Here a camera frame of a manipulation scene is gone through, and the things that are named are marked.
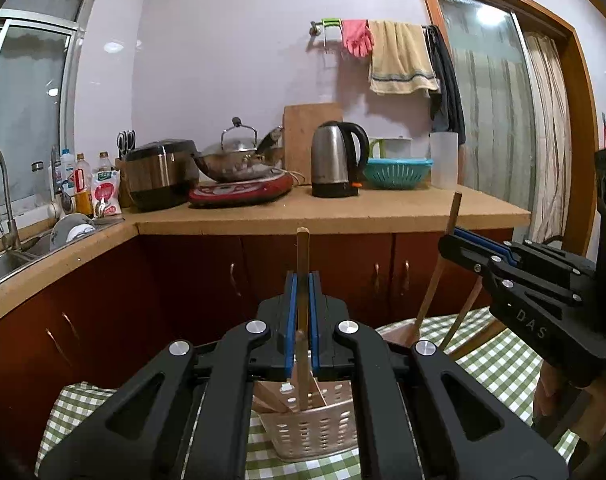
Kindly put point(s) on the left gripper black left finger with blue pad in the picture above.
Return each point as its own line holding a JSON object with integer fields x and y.
{"x": 186, "y": 414}

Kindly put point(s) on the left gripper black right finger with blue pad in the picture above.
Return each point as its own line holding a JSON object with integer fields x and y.
{"x": 418, "y": 414}

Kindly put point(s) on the dark red kitchen cabinets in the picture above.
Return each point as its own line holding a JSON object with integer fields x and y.
{"x": 103, "y": 321}

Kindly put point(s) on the chrome kitchen faucet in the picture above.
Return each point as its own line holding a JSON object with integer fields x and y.
{"x": 11, "y": 240}

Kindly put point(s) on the person's right hand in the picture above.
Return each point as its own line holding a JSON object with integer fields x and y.
{"x": 554, "y": 396}

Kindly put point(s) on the chopstick in holder left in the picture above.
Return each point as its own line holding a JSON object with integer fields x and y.
{"x": 268, "y": 393}

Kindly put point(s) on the chopstick in holder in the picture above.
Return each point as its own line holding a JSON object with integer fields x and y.
{"x": 268, "y": 393}
{"x": 316, "y": 395}
{"x": 462, "y": 313}

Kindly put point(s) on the pink perforated utensil holder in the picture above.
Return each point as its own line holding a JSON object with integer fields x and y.
{"x": 313, "y": 429}

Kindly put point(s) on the chopstick in holder right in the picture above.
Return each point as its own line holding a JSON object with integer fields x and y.
{"x": 462, "y": 313}

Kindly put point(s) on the green checked tablecloth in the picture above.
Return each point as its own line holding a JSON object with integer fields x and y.
{"x": 505, "y": 366}

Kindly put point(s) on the chopstick in holder middle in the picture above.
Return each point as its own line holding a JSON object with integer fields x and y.
{"x": 316, "y": 395}

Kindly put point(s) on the striped door curtain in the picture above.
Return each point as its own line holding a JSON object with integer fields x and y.
{"x": 515, "y": 107}

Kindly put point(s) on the red hanging bag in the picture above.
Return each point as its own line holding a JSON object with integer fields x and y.
{"x": 603, "y": 120}

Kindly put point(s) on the white translucent container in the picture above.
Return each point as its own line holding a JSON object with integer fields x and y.
{"x": 444, "y": 155}

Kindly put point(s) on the teal plastic colander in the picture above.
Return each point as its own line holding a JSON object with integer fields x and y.
{"x": 397, "y": 174}

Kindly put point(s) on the steel sink with dishes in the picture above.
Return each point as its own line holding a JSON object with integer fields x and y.
{"x": 65, "y": 232}

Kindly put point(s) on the dark hanging cloth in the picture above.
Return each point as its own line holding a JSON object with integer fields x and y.
{"x": 446, "y": 108}

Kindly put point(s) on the red induction cooker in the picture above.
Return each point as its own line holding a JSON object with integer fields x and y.
{"x": 241, "y": 193}

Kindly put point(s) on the red white snack bag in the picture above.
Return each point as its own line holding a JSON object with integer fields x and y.
{"x": 105, "y": 193}

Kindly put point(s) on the white green mug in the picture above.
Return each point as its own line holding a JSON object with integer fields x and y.
{"x": 390, "y": 148}

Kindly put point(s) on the black rice cooker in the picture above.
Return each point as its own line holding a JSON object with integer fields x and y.
{"x": 161, "y": 174}

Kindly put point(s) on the orange oil bottle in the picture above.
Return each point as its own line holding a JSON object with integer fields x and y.
{"x": 83, "y": 184}

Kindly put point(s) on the knife block with knives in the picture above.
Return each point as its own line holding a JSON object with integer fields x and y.
{"x": 126, "y": 141}

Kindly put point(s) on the steel wok with lid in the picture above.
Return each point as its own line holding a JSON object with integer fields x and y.
{"x": 240, "y": 154}

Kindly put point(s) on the stainless electric kettle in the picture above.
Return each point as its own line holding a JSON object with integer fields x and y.
{"x": 339, "y": 154}

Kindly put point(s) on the yellow hanging towel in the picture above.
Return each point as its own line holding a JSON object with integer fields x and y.
{"x": 400, "y": 63}

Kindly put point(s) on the wooden cutting board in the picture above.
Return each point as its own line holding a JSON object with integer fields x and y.
{"x": 299, "y": 124}

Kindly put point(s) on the pink rubber glove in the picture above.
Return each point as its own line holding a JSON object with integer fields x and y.
{"x": 357, "y": 38}

